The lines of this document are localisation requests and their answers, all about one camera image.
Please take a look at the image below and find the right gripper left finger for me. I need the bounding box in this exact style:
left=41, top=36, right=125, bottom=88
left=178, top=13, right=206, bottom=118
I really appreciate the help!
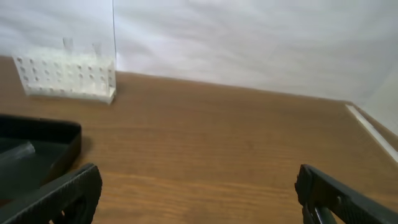
left=0, top=162, right=103, bottom=224

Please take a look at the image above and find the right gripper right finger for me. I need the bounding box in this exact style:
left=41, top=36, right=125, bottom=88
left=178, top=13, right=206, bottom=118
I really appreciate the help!
left=294, top=164, right=398, bottom=224

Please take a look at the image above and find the black tray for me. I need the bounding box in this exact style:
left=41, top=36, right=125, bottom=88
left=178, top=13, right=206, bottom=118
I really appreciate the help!
left=0, top=114, right=83, bottom=200

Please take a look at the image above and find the white test tube rack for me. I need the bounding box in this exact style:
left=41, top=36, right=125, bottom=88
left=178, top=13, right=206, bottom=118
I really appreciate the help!
left=12, top=46, right=118, bottom=105

